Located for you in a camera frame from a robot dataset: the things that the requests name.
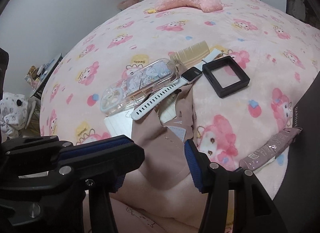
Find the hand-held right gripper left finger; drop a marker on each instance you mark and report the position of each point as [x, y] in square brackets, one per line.
[120, 183]

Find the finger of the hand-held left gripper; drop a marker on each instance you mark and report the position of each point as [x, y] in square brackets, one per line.
[112, 157]
[37, 144]

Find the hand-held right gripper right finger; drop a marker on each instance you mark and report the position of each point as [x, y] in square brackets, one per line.
[192, 165]

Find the tan brown cloth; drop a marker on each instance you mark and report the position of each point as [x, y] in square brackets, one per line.
[162, 152]

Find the cream white box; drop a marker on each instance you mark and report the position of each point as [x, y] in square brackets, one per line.
[120, 125]

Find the white smartwatch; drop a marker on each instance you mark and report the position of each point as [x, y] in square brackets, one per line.
[155, 100]

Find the clear cartoon phone case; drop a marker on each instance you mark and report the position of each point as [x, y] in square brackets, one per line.
[140, 85]

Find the mauve packet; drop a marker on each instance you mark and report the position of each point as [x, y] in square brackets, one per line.
[270, 149]

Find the black square display box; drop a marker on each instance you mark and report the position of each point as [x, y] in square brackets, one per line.
[225, 90]

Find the beige comb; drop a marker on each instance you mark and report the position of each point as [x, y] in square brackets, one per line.
[192, 52]

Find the black cardboard box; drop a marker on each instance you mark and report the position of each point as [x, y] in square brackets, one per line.
[308, 107]

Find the white spotted plush toy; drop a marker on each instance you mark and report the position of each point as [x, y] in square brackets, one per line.
[15, 112]

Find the small side table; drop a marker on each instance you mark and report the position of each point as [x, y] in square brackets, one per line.
[50, 77]

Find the pile of small toys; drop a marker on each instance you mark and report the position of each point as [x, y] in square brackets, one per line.
[37, 74]

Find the pink basket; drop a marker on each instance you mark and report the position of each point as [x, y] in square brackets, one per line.
[127, 3]

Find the dark glass wardrobe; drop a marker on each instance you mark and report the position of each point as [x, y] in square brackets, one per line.
[297, 5]

